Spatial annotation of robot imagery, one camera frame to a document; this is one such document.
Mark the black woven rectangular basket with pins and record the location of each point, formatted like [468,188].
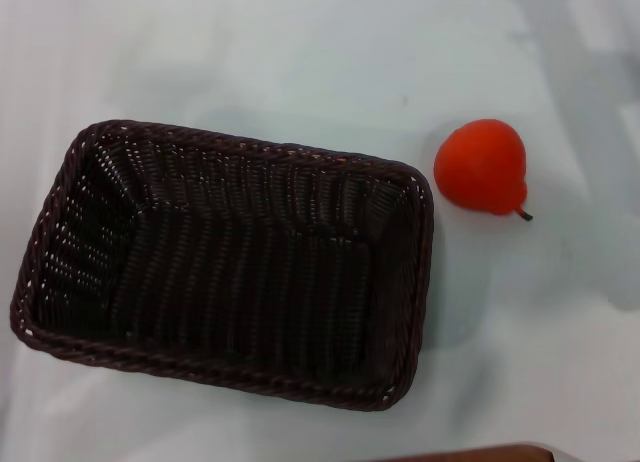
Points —
[240,282]

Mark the red plastic pear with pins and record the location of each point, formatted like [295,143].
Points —
[475,167]

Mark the brown wooden edge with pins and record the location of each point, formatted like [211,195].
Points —
[470,454]

